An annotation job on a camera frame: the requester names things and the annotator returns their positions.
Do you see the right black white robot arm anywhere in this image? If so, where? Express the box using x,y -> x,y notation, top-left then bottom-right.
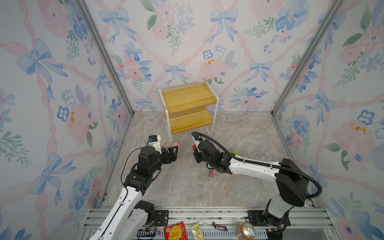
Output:
193,140 -> 309,231

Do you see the green snack packet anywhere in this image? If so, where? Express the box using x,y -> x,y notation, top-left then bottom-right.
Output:
190,222 -> 206,240

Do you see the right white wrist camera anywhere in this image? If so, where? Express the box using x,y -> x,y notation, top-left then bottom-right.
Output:
193,134 -> 203,147

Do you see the white frame wooden two-tier shelf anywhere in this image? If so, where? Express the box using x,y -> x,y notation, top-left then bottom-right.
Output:
159,81 -> 220,143

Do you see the left thin black cable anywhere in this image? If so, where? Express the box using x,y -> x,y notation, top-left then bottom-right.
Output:
120,146 -> 149,187

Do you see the silver drink can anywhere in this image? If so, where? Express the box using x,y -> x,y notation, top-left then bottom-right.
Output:
236,222 -> 256,240

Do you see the purple wrapped candy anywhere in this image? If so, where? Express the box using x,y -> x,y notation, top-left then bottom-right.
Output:
212,222 -> 228,232

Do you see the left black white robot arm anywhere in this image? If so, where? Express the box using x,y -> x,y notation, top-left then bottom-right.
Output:
91,146 -> 179,240

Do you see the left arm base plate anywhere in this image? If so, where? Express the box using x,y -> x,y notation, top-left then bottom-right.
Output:
144,210 -> 170,227

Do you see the right black corrugated cable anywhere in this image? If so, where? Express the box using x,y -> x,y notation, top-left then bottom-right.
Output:
191,131 -> 323,200

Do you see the pink toy car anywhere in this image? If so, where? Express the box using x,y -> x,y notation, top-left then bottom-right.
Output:
209,170 -> 216,177

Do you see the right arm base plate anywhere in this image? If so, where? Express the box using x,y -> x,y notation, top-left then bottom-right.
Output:
246,210 -> 291,228

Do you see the red snack packet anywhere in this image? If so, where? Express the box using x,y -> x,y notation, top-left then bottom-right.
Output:
164,222 -> 188,240

